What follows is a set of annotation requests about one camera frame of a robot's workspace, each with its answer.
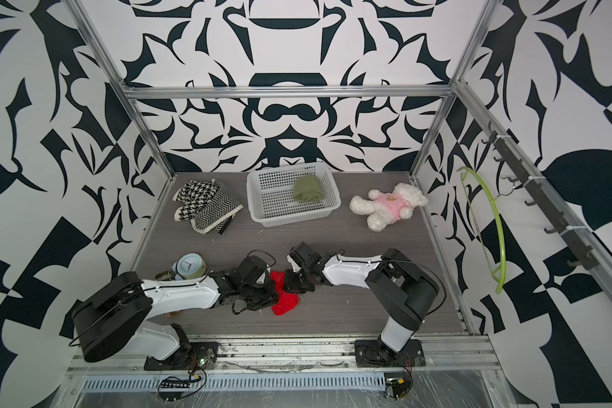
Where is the black connector hub left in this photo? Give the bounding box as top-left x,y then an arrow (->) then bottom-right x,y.
156,376 -> 192,393

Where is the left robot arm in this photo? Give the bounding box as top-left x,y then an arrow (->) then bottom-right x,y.
70,255 -> 279,369

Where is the white slotted cable duct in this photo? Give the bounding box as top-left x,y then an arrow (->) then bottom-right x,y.
82,372 -> 386,393

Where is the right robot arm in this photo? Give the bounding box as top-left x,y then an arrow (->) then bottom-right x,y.
284,242 -> 442,355

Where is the white plastic basket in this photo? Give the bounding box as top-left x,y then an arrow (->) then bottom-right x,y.
246,163 -> 341,228

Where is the white teddy bear pink shirt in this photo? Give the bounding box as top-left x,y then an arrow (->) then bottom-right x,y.
350,183 -> 428,232

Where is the red knitted scarf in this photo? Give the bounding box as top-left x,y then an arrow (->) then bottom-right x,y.
270,271 -> 299,316

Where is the light blue alarm clock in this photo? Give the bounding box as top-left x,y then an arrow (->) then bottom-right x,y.
171,253 -> 207,281

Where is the green knitted scarf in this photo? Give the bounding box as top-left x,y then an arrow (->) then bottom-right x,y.
292,173 -> 325,203

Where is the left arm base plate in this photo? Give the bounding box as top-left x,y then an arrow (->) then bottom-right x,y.
144,342 -> 219,372

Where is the black connector hub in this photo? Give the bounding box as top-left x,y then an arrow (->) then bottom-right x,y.
156,376 -> 192,393
384,377 -> 412,401

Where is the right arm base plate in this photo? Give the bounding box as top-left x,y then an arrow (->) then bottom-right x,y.
354,339 -> 427,368

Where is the black white houndstooth scarf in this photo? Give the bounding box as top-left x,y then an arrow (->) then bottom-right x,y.
173,180 -> 243,235

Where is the black connector hub right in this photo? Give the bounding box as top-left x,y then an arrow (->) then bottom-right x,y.
384,377 -> 412,401

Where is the grey wall hook rail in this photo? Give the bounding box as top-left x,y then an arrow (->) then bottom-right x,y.
484,121 -> 600,270

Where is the green clothes hanger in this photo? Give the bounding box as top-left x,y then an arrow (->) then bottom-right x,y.
456,166 -> 507,295

